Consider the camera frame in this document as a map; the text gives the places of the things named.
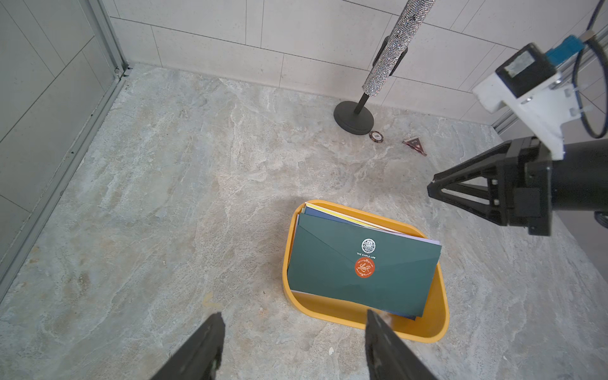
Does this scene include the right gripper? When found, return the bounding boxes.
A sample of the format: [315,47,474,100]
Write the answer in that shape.
[427,137,553,237]

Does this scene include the purple envelope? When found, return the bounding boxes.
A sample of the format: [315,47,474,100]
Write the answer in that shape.
[378,229,441,246]

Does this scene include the small round ring badge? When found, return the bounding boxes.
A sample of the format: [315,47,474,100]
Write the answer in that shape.
[369,131,384,143]

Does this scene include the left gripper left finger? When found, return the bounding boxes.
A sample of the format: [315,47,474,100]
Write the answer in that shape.
[150,312,226,380]

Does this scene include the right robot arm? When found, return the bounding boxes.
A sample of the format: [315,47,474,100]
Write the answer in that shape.
[427,137,607,236]

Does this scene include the yellow storage tray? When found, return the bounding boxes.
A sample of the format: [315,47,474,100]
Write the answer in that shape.
[282,199,450,344]

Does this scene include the dark green envelope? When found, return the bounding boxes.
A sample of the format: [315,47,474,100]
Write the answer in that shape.
[287,212,443,318]

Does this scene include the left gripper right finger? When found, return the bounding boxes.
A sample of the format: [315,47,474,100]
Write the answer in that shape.
[365,310,437,380]

